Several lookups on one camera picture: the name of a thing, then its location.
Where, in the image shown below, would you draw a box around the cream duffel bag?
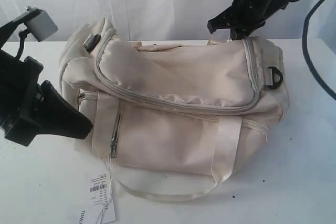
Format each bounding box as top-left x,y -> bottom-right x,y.
59,18 -> 289,201

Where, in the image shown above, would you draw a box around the white paper price tag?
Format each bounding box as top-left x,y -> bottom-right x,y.
67,173 -> 117,224

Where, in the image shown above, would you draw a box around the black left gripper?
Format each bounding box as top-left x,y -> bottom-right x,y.
1,50 -> 93,147

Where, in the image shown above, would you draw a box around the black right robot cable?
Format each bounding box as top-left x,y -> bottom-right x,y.
301,0 -> 336,99

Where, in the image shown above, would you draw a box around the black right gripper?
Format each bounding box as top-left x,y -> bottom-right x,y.
207,0 -> 288,40

